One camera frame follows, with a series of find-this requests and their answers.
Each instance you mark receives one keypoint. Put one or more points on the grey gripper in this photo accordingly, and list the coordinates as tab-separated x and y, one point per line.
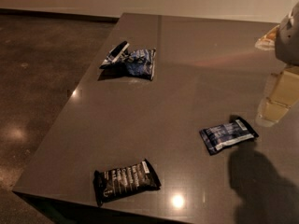
288	42

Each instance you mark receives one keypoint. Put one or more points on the black chocolate rxbar wrapper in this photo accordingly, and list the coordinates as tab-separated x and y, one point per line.
123	182

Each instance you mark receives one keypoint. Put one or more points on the blue blueberry rxbar wrapper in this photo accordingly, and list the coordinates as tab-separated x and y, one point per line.
220	137

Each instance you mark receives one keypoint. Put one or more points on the crumpled blue snack bag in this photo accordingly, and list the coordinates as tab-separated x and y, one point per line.
136	63

